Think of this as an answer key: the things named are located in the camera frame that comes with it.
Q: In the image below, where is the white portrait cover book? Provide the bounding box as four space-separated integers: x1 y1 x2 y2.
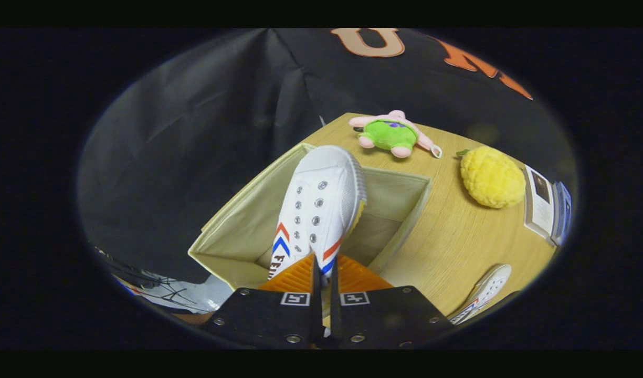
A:
524 164 557 245

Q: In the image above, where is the pink starfish plush toy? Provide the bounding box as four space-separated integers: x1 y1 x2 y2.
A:
349 110 443 159

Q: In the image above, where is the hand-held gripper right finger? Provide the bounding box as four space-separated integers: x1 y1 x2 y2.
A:
329 255 454 350

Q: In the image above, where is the white canvas shoe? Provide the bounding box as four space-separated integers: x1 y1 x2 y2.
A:
267 145 367 287
448 264 512 325

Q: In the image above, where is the blue cover book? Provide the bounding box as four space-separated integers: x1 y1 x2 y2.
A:
551 181 573 247

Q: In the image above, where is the yellow knitted plush toy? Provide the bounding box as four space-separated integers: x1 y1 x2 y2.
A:
456 145 526 209

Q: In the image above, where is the black cable bundle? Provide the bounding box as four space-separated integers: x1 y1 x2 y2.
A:
93 247 206 310

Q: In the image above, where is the beige fabric storage box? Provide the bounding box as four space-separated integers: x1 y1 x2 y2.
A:
188 142 433 290

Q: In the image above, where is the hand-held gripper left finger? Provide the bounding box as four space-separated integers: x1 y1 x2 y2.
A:
199 254 322 350

